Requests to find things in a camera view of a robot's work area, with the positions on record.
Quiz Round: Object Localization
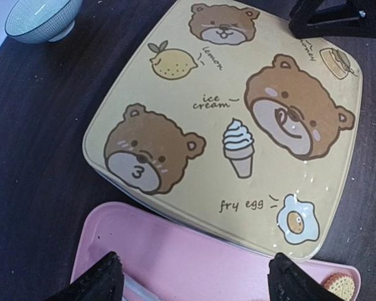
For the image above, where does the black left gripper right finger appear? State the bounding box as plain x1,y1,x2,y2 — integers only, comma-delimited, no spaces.
268,253,342,301

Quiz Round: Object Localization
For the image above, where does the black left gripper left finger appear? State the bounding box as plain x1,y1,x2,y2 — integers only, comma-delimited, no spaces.
46,251,125,301

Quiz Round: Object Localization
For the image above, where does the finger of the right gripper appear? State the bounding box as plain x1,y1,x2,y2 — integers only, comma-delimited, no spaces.
289,1,376,39

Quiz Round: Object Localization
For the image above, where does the silver metal tin lid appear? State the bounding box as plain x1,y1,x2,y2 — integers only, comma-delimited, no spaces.
83,1,363,261

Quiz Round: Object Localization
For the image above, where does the yellow round cookie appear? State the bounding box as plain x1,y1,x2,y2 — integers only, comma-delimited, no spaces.
322,273,356,301

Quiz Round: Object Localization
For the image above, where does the pink tray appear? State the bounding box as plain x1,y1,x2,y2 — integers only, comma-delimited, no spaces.
69,201,363,301

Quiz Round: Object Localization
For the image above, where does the pale blue ceramic bowl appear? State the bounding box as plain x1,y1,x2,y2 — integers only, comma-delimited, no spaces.
4,0,83,44

